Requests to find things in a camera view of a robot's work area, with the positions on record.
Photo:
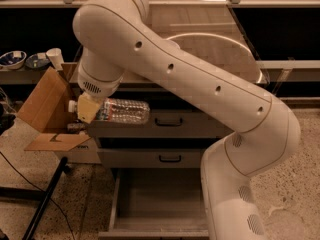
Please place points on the white paper cup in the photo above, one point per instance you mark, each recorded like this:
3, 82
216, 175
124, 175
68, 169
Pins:
55, 57

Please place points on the white box under cardboard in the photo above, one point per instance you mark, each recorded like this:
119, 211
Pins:
85, 153

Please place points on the top drawer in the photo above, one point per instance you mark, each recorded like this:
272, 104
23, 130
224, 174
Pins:
170, 117

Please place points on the blue patterned bowl right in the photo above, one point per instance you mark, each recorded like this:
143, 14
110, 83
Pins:
37, 62

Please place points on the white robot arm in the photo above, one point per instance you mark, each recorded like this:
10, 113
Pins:
265, 132

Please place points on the drawer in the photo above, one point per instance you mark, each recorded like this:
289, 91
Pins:
157, 204
143, 152
170, 117

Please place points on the grey drawer cabinet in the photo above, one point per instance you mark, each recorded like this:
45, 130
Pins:
220, 50

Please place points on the black stand leg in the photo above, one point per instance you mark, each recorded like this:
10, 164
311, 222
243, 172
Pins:
45, 198

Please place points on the middle drawer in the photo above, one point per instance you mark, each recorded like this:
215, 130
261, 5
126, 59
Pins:
143, 152

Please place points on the blue patterned bowl left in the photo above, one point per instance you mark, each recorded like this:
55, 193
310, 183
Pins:
13, 60

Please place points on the clear plastic water bottle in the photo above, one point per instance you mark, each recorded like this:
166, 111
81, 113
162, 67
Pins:
123, 111

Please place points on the black top drawer handle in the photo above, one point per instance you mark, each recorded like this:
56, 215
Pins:
168, 123

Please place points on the bottom drawer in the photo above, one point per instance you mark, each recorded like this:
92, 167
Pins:
157, 204

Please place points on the blue patterned bowl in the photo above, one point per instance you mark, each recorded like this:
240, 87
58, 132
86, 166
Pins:
37, 62
13, 60

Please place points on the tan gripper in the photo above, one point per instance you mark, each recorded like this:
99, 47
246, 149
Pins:
97, 86

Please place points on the brown cardboard box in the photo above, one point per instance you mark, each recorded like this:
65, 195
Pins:
46, 110

